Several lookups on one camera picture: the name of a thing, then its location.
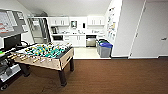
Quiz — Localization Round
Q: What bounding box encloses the foosball gaming table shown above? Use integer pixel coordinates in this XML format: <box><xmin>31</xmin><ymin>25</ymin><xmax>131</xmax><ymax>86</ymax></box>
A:
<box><xmin>7</xmin><ymin>42</ymin><xmax>76</xmax><ymax>88</ymax></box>

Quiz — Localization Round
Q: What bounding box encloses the white sink base cabinet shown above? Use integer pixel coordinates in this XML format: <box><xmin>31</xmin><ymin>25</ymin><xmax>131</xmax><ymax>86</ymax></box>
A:
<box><xmin>69</xmin><ymin>34</ymin><xmax>87</xmax><ymax>48</ymax></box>

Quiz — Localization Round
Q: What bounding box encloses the grey bin black lid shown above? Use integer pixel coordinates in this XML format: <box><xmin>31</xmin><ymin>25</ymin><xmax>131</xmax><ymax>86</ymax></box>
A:
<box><xmin>95</xmin><ymin>38</ymin><xmax>107</xmax><ymax>53</ymax></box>

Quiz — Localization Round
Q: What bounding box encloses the white drawer unit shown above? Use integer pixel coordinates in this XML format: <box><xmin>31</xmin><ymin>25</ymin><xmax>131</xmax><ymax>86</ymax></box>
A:
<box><xmin>63</xmin><ymin>34</ymin><xmax>71</xmax><ymax>46</ymax></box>

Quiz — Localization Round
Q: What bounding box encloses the grey bin blue lid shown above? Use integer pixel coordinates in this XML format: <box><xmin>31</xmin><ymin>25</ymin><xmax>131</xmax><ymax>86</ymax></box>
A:
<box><xmin>99</xmin><ymin>42</ymin><xmax>114</xmax><ymax>59</ymax></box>

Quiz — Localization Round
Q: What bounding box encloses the steel paper towel dispenser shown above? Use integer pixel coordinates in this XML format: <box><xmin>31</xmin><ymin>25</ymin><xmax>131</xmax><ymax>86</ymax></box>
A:
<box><xmin>70</xmin><ymin>20</ymin><xmax>78</xmax><ymax>29</ymax></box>

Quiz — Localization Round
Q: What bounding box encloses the black built-in microwave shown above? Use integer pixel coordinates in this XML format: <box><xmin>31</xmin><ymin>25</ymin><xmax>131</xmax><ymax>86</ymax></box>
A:
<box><xmin>52</xmin><ymin>34</ymin><xmax>64</xmax><ymax>42</ymax></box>

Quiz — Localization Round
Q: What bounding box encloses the white upper cabinet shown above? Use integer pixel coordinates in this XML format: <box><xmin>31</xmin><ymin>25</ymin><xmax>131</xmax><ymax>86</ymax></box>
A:
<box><xmin>48</xmin><ymin>16</ymin><xmax>70</xmax><ymax>27</ymax></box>
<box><xmin>87</xmin><ymin>16</ymin><xmax>105</xmax><ymax>27</ymax></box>

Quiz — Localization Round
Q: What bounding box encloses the black coffee machine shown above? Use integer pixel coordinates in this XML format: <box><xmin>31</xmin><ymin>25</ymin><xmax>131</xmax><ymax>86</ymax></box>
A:
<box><xmin>51</xmin><ymin>26</ymin><xmax>59</xmax><ymax>35</ymax></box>

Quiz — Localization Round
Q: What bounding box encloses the stainless steel refrigerator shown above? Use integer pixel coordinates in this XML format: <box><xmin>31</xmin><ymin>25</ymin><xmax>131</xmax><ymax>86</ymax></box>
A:
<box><xmin>28</xmin><ymin>16</ymin><xmax>52</xmax><ymax>45</ymax></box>

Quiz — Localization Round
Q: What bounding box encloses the white door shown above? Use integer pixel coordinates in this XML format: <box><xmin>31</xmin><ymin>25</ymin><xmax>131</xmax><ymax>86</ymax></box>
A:
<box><xmin>129</xmin><ymin>1</ymin><xmax>168</xmax><ymax>60</ymax></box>

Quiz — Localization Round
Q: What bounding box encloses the grey bulletin board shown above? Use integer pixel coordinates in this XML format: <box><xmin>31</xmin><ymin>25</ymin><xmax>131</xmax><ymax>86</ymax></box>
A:
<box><xmin>0</xmin><ymin>8</ymin><xmax>29</xmax><ymax>38</ymax></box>

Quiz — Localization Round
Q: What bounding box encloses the black wheeled cart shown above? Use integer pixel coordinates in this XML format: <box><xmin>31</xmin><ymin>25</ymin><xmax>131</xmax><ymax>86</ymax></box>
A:
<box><xmin>0</xmin><ymin>33</ymin><xmax>31</xmax><ymax>92</ymax></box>

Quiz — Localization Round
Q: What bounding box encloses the large wall poster board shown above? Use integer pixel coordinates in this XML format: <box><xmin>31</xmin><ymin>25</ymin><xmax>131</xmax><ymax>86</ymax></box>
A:
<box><xmin>106</xmin><ymin>6</ymin><xmax>118</xmax><ymax>43</ymax></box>

